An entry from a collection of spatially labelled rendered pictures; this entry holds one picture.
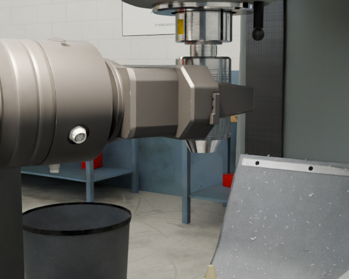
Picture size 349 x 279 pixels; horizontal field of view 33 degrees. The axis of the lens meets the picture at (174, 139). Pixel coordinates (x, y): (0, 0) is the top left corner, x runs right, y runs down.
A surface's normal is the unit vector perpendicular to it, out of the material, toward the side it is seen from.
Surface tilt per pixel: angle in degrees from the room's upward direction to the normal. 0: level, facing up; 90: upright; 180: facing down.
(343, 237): 63
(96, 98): 85
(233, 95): 90
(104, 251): 93
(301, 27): 90
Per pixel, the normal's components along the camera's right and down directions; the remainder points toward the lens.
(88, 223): -0.04, 0.07
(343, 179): -0.50, -0.35
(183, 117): -0.82, 0.06
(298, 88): -0.56, 0.11
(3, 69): -0.27, -0.34
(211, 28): 0.25, 0.12
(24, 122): 0.55, 0.29
